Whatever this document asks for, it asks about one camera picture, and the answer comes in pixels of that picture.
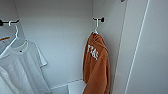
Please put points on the orange label strip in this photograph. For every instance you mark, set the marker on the orange label strip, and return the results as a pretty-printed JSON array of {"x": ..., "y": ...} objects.
[{"x": 4, "y": 38}]

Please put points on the orange hoodie with white print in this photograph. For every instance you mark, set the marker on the orange hoodie with white print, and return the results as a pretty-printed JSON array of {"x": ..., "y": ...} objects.
[{"x": 96, "y": 66}]

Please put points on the white wardrobe carcass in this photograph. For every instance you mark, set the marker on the white wardrobe carcass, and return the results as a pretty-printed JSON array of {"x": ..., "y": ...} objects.
[{"x": 63, "y": 43}]

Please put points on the white wardrobe door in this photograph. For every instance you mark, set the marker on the white wardrobe door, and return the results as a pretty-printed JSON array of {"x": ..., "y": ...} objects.
[{"x": 153, "y": 50}]

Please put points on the white t-shirt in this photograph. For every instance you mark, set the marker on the white t-shirt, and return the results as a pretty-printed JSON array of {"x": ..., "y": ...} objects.
[{"x": 23, "y": 70}]

